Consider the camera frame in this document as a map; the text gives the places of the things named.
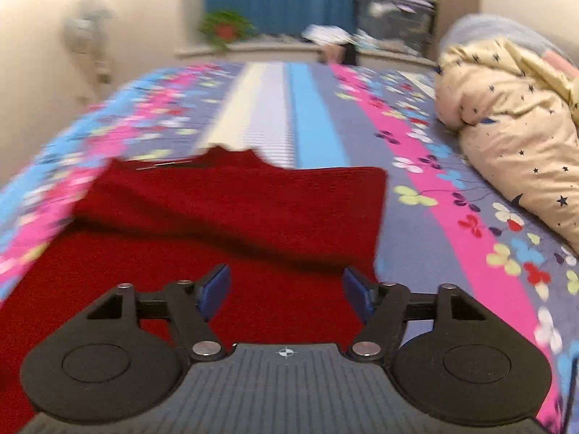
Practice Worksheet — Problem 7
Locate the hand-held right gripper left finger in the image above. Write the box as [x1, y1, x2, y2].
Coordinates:
[85, 263, 232, 363]

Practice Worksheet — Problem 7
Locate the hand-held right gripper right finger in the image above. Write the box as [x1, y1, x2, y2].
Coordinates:
[342, 268, 487, 365]

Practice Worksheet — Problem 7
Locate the red knit sweater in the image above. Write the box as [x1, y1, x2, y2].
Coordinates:
[0, 145, 389, 434]

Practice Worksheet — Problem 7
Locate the floral striped blanket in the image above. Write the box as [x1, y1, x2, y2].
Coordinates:
[0, 62, 579, 434]

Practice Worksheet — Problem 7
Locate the cream star-print duvet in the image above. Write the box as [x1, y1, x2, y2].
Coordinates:
[436, 38, 579, 254]

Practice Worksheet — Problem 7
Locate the window sill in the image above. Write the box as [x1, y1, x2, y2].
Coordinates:
[174, 38, 435, 71]

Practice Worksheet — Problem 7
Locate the potted green plant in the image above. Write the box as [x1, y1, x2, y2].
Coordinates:
[198, 9, 258, 52]

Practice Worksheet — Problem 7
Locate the white cloth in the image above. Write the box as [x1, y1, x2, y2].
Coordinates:
[301, 24, 354, 43]

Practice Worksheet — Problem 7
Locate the clear plastic storage box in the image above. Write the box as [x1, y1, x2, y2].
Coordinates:
[355, 0, 437, 57]

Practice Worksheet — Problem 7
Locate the white standing fan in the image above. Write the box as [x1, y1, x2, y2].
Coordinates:
[61, 0, 118, 100]

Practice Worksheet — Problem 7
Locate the grey pillow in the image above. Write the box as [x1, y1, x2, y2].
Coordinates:
[436, 13, 579, 73]

